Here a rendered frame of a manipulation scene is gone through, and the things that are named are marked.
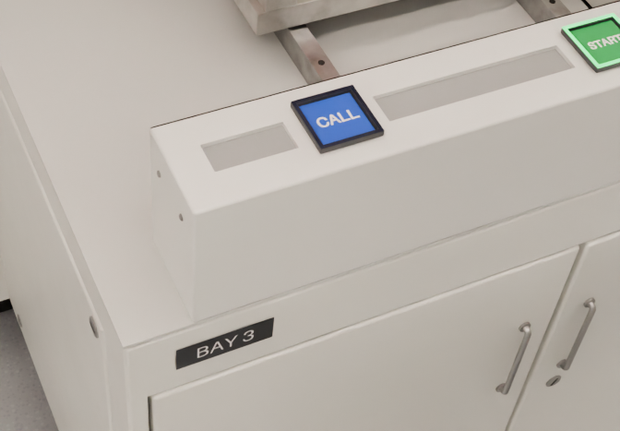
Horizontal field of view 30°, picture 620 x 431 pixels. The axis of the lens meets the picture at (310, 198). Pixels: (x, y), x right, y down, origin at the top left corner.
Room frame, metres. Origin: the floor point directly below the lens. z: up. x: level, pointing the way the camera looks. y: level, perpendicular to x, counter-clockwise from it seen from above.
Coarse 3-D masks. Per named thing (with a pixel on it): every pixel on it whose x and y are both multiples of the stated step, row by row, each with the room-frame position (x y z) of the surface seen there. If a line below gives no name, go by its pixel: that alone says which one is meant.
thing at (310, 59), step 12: (288, 36) 0.88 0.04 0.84; (300, 36) 0.87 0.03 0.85; (312, 36) 0.87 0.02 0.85; (288, 48) 0.88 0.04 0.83; (300, 48) 0.86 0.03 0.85; (312, 48) 0.86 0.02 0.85; (300, 60) 0.85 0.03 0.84; (312, 60) 0.84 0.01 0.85; (324, 60) 0.84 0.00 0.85; (300, 72) 0.85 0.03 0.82; (312, 72) 0.83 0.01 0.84; (324, 72) 0.82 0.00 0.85; (336, 72) 0.83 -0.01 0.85
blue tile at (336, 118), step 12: (336, 96) 0.67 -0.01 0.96; (348, 96) 0.68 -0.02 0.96; (300, 108) 0.66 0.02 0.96; (312, 108) 0.66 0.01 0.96; (324, 108) 0.66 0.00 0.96; (336, 108) 0.66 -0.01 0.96; (348, 108) 0.66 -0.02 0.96; (360, 108) 0.66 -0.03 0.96; (312, 120) 0.64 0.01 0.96; (324, 120) 0.65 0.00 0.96; (336, 120) 0.65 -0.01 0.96; (348, 120) 0.65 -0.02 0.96; (360, 120) 0.65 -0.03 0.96; (324, 132) 0.63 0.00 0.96; (336, 132) 0.63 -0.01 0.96; (348, 132) 0.64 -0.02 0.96; (360, 132) 0.64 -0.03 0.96; (324, 144) 0.62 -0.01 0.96
